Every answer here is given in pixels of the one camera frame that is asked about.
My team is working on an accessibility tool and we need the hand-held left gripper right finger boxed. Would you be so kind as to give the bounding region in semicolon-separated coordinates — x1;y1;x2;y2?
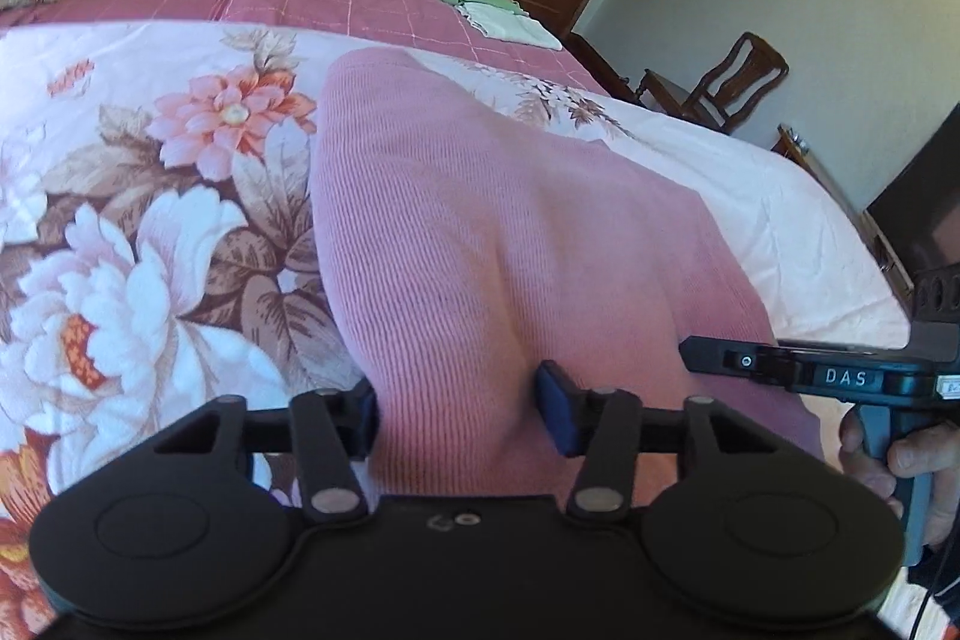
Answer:
534;361;781;525

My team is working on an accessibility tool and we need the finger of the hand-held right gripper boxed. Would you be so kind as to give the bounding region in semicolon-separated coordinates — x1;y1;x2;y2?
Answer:
679;336;796;392

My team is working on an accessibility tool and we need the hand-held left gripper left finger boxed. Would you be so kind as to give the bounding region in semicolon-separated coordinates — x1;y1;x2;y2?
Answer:
154;377;380;525

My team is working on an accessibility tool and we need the pink knit garment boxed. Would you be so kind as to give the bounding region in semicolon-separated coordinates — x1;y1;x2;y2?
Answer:
309;46;822;498

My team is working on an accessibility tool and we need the person's right hand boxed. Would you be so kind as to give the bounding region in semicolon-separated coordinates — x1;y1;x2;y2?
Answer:
838;411;960;547

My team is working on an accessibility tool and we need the dark television screen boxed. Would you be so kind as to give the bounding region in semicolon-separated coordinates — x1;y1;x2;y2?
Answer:
865;104;960;290

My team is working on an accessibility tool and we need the dark wooden chair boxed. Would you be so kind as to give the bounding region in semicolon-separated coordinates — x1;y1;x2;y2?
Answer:
636;31;791;136

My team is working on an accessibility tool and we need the white floral blanket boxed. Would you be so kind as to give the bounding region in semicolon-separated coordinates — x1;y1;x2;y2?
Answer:
0;19;912;633

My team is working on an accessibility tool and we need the white folded cloth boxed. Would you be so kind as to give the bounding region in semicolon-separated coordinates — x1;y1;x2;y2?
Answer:
454;0;563;51

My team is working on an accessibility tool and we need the black cable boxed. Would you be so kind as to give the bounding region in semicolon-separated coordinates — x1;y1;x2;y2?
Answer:
910;546;960;640

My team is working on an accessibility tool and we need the dark wooden bed frame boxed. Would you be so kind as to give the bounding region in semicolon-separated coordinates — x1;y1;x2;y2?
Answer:
562;32;640;103

